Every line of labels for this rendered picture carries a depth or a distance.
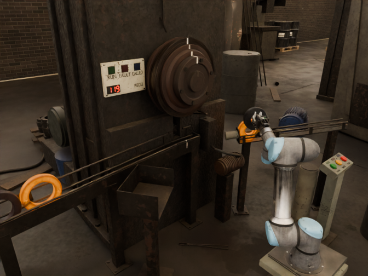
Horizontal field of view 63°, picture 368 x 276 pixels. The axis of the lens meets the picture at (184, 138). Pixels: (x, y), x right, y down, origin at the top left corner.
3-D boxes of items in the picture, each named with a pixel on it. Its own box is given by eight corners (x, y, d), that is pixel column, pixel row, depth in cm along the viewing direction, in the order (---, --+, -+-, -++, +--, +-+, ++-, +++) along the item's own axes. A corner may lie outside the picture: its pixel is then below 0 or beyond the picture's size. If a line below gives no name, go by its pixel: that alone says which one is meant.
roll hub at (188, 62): (172, 108, 172) (172, 58, 161) (207, 98, 189) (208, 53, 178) (179, 110, 168) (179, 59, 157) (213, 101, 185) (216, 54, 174)
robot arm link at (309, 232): (323, 253, 144) (328, 231, 139) (295, 253, 145) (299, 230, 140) (315, 236, 155) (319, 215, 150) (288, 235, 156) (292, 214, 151)
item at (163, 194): (127, 298, 169) (116, 190, 140) (143, 262, 192) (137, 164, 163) (161, 305, 164) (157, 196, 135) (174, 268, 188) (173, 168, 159)
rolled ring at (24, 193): (53, 212, 149) (51, 210, 151) (67, 178, 149) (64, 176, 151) (15, 210, 135) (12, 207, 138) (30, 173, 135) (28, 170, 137)
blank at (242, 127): (245, 142, 219) (246, 144, 216) (233, 127, 213) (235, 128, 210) (262, 130, 217) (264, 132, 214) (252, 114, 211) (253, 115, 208)
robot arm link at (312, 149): (329, 136, 136) (296, 145, 185) (305, 136, 137) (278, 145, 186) (330, 161, 135) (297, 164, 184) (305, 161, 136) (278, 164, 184)
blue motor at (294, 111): (275, 138, 373) (279, 113, 359) (285, 124, 419) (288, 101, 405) (300, 144, 359) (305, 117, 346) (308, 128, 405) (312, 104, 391)
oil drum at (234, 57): (210, 108, 486) (212, 51, 450) (234, 101, 522) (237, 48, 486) (239, 117, 445) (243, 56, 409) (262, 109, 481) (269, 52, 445)
